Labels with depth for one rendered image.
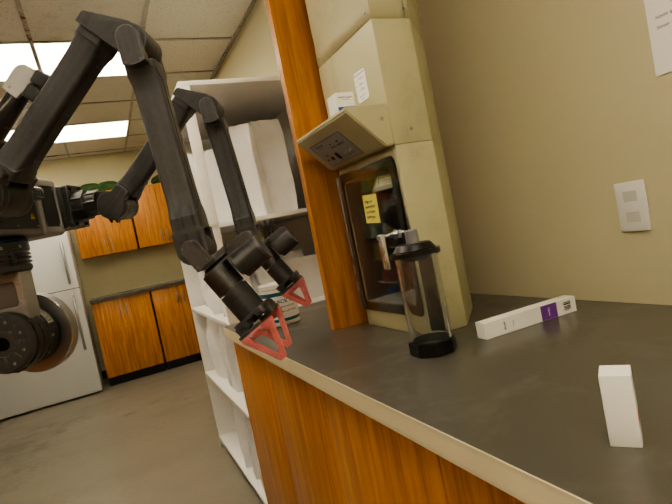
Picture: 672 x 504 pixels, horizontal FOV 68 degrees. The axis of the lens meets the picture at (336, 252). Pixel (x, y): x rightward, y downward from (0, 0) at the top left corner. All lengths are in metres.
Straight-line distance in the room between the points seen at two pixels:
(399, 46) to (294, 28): 0.43
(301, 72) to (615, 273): 1.02
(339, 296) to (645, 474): 1.05
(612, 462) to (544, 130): 0.98
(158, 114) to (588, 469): 0.84
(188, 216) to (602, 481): 0.72
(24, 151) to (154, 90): 0.26
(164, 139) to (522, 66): 0.97
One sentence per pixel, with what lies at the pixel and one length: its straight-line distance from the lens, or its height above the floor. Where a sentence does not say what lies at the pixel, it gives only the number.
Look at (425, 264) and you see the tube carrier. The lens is 1.04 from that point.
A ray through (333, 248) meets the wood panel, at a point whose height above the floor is 1.18.
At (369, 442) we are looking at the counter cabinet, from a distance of 1.06.
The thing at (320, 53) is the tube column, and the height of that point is 1.74.
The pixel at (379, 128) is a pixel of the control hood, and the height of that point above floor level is 1.45.
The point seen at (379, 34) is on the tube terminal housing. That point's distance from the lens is 1.28.
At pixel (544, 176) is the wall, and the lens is 1.47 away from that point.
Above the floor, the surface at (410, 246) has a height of 1.18.
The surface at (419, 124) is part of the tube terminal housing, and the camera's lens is 1.26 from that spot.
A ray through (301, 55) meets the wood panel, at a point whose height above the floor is 1.77.
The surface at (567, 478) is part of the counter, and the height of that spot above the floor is 0.94.
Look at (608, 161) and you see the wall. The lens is 1.35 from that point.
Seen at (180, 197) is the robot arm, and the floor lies 1.35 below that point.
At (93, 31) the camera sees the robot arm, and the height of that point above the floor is 1.67.
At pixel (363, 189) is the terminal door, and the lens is 1.34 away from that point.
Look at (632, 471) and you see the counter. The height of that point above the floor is 0.94.
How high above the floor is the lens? 1.25
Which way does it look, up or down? 3 degrees down
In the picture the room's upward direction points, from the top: 11 degrees counter-clockwise
